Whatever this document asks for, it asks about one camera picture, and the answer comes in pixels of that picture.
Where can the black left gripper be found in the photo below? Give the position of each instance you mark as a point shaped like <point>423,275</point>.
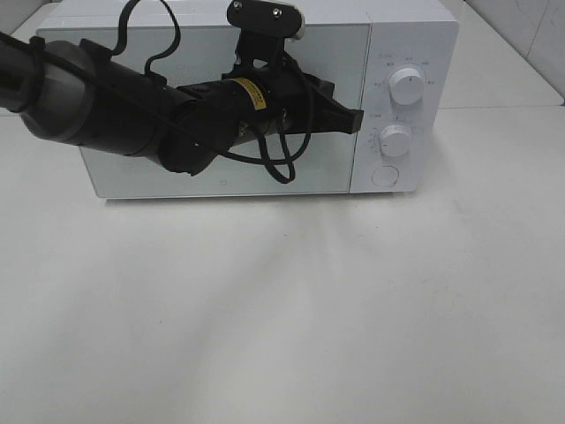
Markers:
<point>296,101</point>

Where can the round white door-release button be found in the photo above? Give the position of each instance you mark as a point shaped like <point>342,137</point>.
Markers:
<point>385,176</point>

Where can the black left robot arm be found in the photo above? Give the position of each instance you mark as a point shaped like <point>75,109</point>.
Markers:
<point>78,95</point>

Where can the lower white microwave knob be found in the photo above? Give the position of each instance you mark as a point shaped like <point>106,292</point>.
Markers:
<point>395,140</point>

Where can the white microwave knob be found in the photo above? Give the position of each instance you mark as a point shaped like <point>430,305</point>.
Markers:
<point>406,84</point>
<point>395,140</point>

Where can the upper white microwave knob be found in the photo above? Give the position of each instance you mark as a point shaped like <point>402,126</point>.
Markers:
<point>406,84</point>

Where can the white microwave oven body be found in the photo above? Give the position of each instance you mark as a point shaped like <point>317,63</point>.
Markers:
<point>400,32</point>

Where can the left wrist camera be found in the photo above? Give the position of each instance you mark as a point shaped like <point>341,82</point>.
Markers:
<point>264,28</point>

